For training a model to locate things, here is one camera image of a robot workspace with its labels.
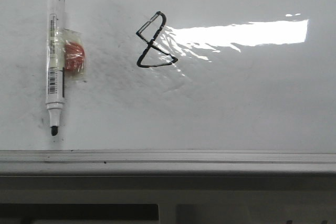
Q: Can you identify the red magnet taped to marker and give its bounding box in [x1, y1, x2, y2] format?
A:
[62, 29, 86, 80]

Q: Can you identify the white black whiteboard marker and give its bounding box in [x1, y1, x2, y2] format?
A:
[46, 0, 65, 136]

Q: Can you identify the white whiteboard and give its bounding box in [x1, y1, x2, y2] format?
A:
[1, 0, 335, 153]

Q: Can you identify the aluminium whiteboard frame rail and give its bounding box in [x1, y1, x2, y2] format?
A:
[1, 150, 335, 177]

